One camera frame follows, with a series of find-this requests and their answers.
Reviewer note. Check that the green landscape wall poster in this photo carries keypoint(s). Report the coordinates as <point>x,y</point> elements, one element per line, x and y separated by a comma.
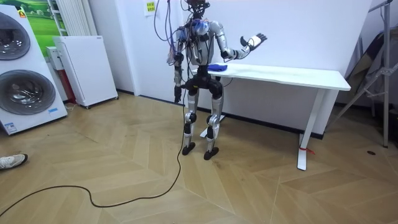
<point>43,21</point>

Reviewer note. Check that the white radiator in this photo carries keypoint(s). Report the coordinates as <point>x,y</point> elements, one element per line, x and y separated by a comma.
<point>76,15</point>

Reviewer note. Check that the yellow wall note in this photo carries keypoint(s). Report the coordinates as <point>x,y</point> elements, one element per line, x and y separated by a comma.
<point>150,7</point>

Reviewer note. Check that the white washing machine tower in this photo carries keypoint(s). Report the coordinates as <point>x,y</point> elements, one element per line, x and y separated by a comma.
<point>21,77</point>

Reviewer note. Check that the robot legs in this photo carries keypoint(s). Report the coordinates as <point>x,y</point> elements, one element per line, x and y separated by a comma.
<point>216,105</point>

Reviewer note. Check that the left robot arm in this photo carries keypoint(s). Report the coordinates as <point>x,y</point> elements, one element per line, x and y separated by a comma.
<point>178,71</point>

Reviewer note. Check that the blue cloth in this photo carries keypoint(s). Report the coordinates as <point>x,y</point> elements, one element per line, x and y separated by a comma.
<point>217,67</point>

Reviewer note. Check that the white cabinet on wheels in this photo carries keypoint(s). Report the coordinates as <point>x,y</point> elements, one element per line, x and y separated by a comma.
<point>88,70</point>

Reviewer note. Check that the small white box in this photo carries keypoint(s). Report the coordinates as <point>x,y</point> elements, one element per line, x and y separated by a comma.
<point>54,58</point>

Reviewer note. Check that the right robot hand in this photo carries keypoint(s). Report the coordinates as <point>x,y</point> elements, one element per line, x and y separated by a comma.
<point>255,41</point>

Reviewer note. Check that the red cylinder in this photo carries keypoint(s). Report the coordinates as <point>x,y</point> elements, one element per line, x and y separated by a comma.
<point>66,85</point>

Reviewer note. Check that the grey metal stand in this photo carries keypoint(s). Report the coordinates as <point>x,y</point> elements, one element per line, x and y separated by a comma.
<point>385,71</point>

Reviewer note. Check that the white desk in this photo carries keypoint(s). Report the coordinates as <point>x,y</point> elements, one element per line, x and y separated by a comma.
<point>280,76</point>

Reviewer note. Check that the robot body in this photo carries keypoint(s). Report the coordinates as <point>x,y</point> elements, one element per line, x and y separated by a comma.
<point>202,46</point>

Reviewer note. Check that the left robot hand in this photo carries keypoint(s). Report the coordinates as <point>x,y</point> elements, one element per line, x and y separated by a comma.
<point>177,94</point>

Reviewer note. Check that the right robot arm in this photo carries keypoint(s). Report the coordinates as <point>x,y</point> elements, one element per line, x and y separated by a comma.
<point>221,40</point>

